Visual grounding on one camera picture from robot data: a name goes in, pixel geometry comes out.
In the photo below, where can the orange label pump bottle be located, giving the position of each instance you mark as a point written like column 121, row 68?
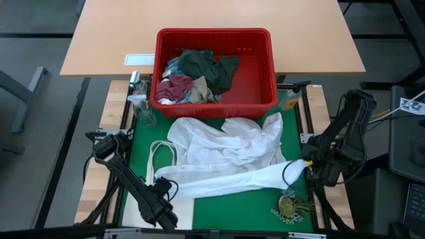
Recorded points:
column 289, row 99

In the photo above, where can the dark green garment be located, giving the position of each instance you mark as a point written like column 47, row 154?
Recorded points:
column 206, row 68

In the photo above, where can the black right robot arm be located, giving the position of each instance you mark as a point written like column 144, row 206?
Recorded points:
column 358, row 109

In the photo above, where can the black aluminium rig frame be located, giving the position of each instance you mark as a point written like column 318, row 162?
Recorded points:
column 252, row 235

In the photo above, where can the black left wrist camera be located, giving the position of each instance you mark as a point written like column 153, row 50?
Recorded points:
column 161, row 186

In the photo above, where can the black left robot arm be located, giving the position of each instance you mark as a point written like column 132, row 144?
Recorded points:
column 123, row 170

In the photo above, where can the maroon garment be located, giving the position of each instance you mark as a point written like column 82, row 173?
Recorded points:
column 174, row 88

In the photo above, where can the succulent plant in dark pot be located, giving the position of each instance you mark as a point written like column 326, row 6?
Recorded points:
column 289, row 207

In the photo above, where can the red plastic laundry bin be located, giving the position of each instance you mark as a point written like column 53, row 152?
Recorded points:
column 255, row 83

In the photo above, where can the beige garment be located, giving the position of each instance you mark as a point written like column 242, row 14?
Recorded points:
column 201, row 91

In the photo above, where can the clear spray bottle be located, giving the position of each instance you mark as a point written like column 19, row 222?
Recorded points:
column 144, row 114

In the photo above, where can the blue patterned garment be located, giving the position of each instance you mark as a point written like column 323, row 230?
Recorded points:
column 171, row 69

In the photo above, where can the black keyboard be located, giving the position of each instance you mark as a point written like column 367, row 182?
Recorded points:
column 415, row 209

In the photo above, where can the white button shirt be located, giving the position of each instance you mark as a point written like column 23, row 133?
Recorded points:
column 225, row 156

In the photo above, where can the clear bottle green cap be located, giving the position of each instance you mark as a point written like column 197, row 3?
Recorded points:
column 137, row 83

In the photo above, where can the grey metal frame bracket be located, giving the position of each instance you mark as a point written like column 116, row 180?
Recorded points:
column 306, row 138

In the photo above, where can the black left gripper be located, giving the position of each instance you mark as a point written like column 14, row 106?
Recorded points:
column 156, row 209

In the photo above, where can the white fiducial marker tag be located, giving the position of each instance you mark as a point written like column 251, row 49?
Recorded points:
column 411, row 106

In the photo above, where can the dark grey side desk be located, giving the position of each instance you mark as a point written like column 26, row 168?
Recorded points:
column 406, row 146

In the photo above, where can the white desk grommet plate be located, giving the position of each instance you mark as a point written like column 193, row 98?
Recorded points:
column 139, row 59

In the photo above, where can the light wooden desk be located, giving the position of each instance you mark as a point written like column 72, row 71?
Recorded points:
column 216, row 16

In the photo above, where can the silver metal rail plate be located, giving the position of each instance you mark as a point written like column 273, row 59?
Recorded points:
column 308, row 235
column 123, row 233

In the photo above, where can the cream folded cloth pile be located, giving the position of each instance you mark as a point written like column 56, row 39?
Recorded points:
column 133, row 212

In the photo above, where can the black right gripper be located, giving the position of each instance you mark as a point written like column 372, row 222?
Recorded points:
column 325, row 169

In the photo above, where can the grey metal desk leg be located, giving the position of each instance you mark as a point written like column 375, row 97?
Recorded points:
column 26, row 96

